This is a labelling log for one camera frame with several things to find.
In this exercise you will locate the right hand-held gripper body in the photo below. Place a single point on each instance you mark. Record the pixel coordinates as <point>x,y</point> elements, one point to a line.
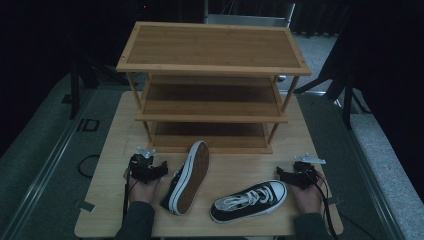
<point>303,175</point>

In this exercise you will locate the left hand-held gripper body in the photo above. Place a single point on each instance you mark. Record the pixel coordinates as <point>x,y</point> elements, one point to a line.
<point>141,168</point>

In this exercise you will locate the black canvas sneaker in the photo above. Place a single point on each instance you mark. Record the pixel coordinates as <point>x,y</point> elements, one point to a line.
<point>248,203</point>
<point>191,180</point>

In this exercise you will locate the wooden shoe rack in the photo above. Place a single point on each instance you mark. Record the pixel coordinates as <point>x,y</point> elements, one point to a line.
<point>213,46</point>

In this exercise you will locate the person's left hand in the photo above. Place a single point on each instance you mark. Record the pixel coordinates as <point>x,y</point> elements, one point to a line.
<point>143,191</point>

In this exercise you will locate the person's right hand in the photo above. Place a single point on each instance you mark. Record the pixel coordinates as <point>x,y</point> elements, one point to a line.
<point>308,200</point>

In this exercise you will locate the grey tape piece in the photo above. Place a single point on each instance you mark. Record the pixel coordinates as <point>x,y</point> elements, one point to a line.
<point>334,200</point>
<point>87,206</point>

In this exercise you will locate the black metal stand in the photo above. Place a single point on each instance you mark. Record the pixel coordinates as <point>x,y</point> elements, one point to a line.
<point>75,93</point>
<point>347,100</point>

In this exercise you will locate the small grey round object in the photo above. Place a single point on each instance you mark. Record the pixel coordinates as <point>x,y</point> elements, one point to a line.
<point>282,78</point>

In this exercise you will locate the metal floor rail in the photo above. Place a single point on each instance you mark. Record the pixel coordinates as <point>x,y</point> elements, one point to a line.
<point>370,180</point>
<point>46,166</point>

